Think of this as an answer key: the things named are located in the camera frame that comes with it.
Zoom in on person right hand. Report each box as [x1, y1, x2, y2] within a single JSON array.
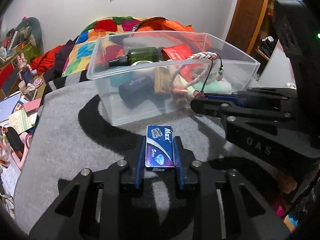
[[278, 173, 297, 194]]

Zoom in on white tape roll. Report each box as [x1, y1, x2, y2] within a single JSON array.
[[131, 60, 155, 80]]

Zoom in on wooden door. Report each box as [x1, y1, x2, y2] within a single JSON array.
[[226, 0, 268, 54]]

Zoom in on braided pastel rope ring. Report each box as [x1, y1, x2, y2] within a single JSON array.
[[168, 51, 226, 100]]

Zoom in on mint green bottle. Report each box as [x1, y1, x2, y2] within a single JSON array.
[[203, 80, 232, 94]]

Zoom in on grey fuzzy blanket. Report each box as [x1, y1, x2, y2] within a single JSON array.
[[14, 72, 278, 232]]

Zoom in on colourful patchwork quilt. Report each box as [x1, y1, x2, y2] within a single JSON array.
[[61, 16, 166, 78]]

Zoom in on red pouch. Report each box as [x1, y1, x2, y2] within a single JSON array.
[[161, 44, 205, 82]]

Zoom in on pale green tube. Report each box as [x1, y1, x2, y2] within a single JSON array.
[[180, 77, 196, 98]]

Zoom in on tan eraser block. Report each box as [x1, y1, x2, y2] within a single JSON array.
[[154, 67, 171, 94]]

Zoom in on clear plastic storage bin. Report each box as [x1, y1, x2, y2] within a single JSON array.
[[87, 31, 260, 126]]

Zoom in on orange puffer jacket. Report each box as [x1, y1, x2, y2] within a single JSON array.
[[131, 17, 212, 51]]

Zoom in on red gift box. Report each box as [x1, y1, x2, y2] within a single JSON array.
[[0, 62, 18, 100]]

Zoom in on teal tape roll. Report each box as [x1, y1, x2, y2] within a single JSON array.
[[107, 72, 132, 88]]

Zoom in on Max blade box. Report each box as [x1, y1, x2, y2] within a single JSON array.
[[145, 125, 175, 172]]

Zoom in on dark green glass bottle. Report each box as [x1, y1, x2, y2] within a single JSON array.
[[108, 47, 159, 68]]

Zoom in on rabbit figurine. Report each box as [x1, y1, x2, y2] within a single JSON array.
[[17, 53, 43, 94]]

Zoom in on pink headphones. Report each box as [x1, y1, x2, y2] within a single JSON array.
[[4, 127, 33, 171]]

